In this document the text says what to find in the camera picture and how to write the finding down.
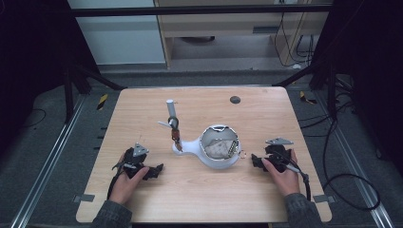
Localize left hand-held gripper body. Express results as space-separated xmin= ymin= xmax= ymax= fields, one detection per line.
xmin=111 ymin=142 xmax=150 ymax=179

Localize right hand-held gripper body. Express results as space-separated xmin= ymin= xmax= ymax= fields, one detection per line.
xmin=264 ymin=136 xmax=295 ymax=174

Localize white patterned cloth pouch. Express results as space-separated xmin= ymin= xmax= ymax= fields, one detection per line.
xmin=203 ymin=140 xmax=233 ymax=160

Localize white jewellery stand with bowl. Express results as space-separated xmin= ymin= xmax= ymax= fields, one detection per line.
xmin=165 ymin=99 xmax=243 ymax=170

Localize person's left hand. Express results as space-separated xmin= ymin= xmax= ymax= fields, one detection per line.
xmin=108 ymin=152 xmax=150 ymax=206

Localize person's right hand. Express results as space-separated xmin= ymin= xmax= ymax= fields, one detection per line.
xmin=260 ymin=148 xmax=301 ymax=198

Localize yellow black floor tape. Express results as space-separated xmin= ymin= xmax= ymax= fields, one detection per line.
xmin=298 ymin=90 xmax=317 ymax=105
xmin=96 ymin=93 xmax=109 ymax=111

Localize white cabinet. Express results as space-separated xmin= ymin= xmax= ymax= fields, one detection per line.
xmin=67 ymin=0 xmax=167 ymax=66

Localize wooden desk cabinet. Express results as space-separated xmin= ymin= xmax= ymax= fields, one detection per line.
xmin=153 ymin=0 xmax=334 ymax=68

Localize beaded bracelet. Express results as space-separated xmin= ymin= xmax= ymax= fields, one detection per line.
xmin=227 ymin=140 xmax=239 ymax=157

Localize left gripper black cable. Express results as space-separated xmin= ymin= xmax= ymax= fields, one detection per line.
xmin=106 ymin=164 xmax=125 ymax=200

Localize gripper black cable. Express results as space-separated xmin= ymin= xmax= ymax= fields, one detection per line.
xmin=106 ymin=164 xmax=125 ymax=200
xmin=278 ymin=155 xmax=313 ymax=201

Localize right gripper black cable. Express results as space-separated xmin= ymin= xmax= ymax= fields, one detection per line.
xmin=278 ymin=155 xmax=313 ymax=201

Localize black ring bracelet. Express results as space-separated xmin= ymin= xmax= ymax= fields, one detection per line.
xmin=167 ymin=116 xmax=181 ymax=130

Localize grey metal table bracket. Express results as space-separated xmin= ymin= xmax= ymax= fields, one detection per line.
xmin=313 ymin=194 xmax=336 ymax=204

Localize metal floor rail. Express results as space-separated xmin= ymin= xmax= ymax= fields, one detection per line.
xmin=10 ymin=94 xmax=88 ymax=228
xmin=313 ymin=89 xmax=397 ymax=228

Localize black floor cable loop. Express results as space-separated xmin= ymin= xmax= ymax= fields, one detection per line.
xmin=321 ymin=117 xmax=382 ymax=212

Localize black hanging wall cables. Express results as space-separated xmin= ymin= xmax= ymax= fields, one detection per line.
xmin=274 ymin=11 xmax=317 ymax=68

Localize black frame crossbar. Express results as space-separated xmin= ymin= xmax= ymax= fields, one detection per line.
xmin=68 ymin=5 xmax=335 ymax=18

